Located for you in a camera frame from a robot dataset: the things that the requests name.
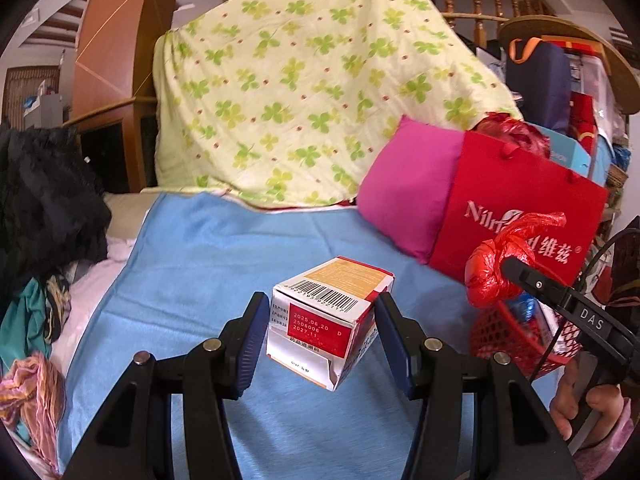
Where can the teal cloth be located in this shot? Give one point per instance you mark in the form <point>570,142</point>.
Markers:
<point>25,310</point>

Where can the green clover print cloth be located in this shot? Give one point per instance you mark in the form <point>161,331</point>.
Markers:
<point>300,85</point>

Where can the pink pillow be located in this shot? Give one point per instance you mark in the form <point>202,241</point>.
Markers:
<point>405,185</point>

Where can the crumpled red plastic bag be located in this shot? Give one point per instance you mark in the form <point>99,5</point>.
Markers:
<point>510,130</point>

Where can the red paper gift bag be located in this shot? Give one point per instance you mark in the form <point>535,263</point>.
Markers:
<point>500,185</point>

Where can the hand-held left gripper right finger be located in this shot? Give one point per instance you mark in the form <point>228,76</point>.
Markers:
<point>395,345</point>

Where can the white red medicine box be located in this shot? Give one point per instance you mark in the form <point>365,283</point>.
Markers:
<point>320,320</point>

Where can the pink orange scarf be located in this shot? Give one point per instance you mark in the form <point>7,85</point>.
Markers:
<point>30,390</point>

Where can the teal cardboard box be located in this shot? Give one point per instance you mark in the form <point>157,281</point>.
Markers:
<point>570,152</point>

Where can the red plastic mesh basket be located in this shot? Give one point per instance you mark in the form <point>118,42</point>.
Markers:
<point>500,330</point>

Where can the round wooden table top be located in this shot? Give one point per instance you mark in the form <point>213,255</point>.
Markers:
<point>620,70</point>

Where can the knotted red plastic bag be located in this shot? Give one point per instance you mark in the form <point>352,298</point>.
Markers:
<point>487,275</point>

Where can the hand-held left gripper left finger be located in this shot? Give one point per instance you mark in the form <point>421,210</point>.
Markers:
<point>250,345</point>

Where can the black garment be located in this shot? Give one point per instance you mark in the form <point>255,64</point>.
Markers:
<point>45,200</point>

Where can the light blue blanket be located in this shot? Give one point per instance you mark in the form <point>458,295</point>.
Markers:
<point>200,260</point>

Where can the blue foil wrapper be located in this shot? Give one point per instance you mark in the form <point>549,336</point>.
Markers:
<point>525,306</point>

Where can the person's right hand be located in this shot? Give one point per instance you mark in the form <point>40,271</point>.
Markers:
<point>565,400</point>

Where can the dark wooden cabinet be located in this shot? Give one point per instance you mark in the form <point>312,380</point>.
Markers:
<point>105,150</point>

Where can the brown wooden arch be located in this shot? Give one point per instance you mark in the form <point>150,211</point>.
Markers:
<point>115,35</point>

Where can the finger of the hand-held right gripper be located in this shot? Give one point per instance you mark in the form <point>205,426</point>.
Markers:
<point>537,282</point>

